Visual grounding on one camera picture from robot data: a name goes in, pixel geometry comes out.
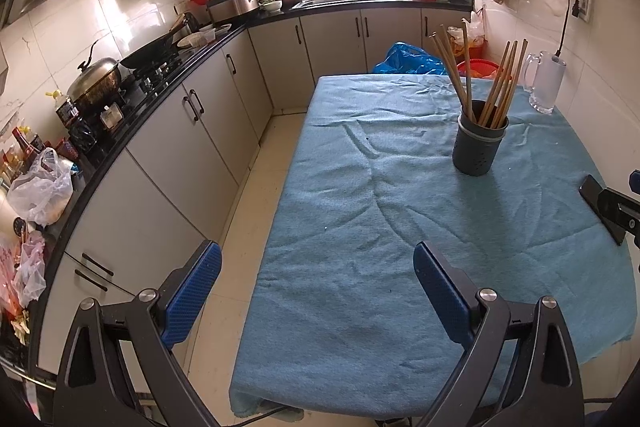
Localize black kitchen countertop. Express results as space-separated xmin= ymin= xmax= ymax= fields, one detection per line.
xmin=35 ymin=0 xmax=476 ymax=288

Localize white plastic bag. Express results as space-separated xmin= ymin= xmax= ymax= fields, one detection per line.
xmin=7 ymin=148 xmax=75 ymax=228

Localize black patterned jar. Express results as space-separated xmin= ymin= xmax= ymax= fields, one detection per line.
xmin=67 ymin=117 xmax=98 ymax=152

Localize small rectangular seasoning box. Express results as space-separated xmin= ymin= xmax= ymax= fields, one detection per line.
xmin=99 ymin=104 xmax=125 ymax=130

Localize clear glass mug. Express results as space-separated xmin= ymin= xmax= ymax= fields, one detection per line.
xmin=522 ymin=51 xmax=568 ymax=115

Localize black gas stove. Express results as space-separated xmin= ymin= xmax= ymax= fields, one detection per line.
xmin=120 ymin=52 xmax=183 ymax=108

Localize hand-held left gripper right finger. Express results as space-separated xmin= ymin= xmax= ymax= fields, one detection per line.
xmin=413 ymin=242 xmax=583 ymax=427

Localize steel lidded wok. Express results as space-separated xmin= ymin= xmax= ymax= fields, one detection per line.
xmin=67 ymin=39 xmax=123 ymax=112

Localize red plastic basin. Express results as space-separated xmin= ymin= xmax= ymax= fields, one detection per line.
xmin=456 ymin=59 xmax=501 ymax=80

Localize black frying pan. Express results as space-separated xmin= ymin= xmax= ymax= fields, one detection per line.
xmin=120 ymin=14 xmax=188 ymax=70

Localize bunch of wooden chopsticks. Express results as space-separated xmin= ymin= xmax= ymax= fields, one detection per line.
xmin=431 ymin=21 xmax=529 ymax=128

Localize beige base cabinets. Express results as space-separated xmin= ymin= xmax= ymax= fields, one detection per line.
xmin=37 ymin=7 xmax=476 ymax=375

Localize dark grey perforated utensil holder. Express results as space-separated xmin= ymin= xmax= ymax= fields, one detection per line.
xmin=452 ymin=99 xmax=510 ymax=176

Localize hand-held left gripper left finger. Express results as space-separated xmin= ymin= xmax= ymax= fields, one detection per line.
xmin=52 ymin=241 xmax=222 ymax=427

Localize black power cable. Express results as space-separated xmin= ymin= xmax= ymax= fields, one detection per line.
xmin=552 ymin=0 xmax=586 ymax=58

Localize blue textured tablecloth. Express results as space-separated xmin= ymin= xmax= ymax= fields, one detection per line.
xmin=229 ymin=74 xmax=633 ymax=423

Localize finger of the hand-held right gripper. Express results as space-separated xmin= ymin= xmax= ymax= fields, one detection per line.
xmin=579 ymin=175 xmax=640 ymax=248

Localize sauce bottles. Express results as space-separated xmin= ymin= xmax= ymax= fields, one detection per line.
xmin=0 ymin=127 xmax=46 ymax=188

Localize silver rice cooker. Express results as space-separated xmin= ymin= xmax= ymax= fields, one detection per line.
xmin=206 ymin=0 xmax=261 ymax=25

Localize small red mesh basket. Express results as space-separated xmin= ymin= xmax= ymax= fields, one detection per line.
xmin=55 ymin=137 xmax=81 ymax=160

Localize blue plastic bag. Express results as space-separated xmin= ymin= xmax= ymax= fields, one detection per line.
xmin=374 ymin=41 xmax=451 ymax=76

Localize cooking oil bottle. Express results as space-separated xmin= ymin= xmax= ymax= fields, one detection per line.
xmin=45 ymin=89 xmax=81 ymax=122

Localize clear bag with orange contents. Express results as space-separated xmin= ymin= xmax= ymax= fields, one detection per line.
xmin=447 ymin=17 xmax=486 ymax=60

